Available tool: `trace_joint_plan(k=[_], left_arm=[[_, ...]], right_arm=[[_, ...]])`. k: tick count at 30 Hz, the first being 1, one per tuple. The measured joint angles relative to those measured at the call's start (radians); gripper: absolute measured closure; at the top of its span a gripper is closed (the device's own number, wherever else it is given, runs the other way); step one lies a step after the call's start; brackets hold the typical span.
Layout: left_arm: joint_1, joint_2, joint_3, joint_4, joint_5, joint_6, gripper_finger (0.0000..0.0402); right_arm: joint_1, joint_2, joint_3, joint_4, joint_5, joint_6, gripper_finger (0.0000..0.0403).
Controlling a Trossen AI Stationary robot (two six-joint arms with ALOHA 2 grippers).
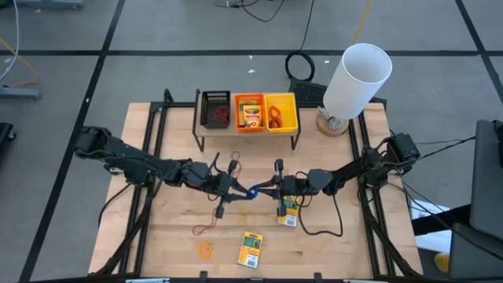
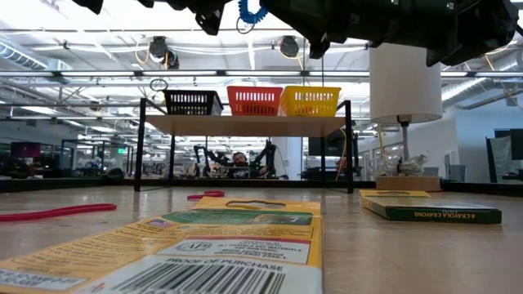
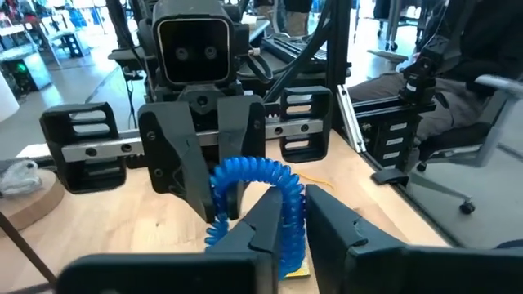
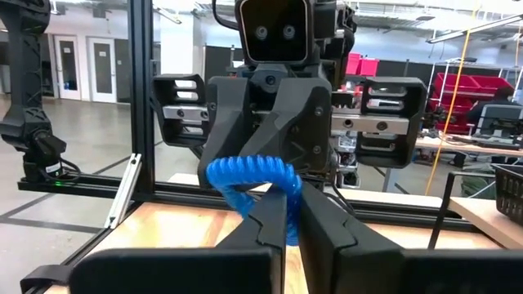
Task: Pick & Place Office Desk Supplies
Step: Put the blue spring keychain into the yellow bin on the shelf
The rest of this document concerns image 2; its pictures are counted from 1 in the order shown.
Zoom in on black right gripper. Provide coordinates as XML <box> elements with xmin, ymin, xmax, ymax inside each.
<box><xmin>72</xmin><ymin>0</ymin><xmax>454</xmax><ymax>66</ymax></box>

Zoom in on yellow green crayon box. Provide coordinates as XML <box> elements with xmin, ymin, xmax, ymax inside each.
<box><xmin>359</xmin><ymin>189</ymin><xmax>503</xmax><ymax>225</ymax></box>
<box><xmin>0</xmin><ymin>197</ymin><xmax>324</xmax><ymax>294</ymax></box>

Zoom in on yellow plastic basket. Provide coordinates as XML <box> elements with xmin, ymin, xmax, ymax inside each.
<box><xmin>279</xmin><ymin>85</ymin><xmax>342</xmax><ymax>118</ymax></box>

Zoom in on orange plastic basket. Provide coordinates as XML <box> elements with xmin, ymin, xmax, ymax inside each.
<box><xmin>226</xmin><ymin>85</ymin><xmax>284</xmax><ymax>118</ymax></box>

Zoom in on black plastic basket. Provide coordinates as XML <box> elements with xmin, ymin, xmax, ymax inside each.
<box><xmin>163</xmin><ymin>89</ymin><xmax>225</xmax><ymax>116</ymax></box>

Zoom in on black background monitor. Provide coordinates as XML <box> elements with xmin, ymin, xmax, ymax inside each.
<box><xmin>308</xmin><ymin>136</ymin><xmax>346</xmax><ymax>158</ymax></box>

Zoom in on wooden shelf riser black legs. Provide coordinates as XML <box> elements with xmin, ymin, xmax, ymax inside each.
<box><xmin>133</xmin><ymin>98</ymin><xmax>355</xmax><ymax>193</ymax></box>

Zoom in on person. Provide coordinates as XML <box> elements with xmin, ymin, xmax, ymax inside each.
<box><xmin>222</xmin><ymin>150</ymin><xmax>262</xmax><ymax>180</ymax></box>

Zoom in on grey waste bin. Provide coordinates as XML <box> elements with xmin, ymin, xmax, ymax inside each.
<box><xmin>447</xmin><ymin>164</ymin><xmax>467</xmax><ymax>183</ymax></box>

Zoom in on dark background monitor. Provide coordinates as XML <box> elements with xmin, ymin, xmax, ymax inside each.
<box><xmin>10</xmin><ymin>141</ymin><xmax>42</xmax><ymax>159</ymax></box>

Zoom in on black ceiling cable reel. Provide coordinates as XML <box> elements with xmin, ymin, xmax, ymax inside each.
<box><xmin>279</xmin><ymin>35</ymin><xmax>301</xmax><ymax>59</ymax></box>
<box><xmin>147</xmin><ymin>36</ymin><xmax>181</xmax><ymax>70</ymax></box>

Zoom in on black metal table frame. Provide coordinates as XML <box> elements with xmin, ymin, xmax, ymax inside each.
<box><xmin>0</xmin><ymin>178</ymin><xmax>523</xmax><ymax>193</ymax></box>

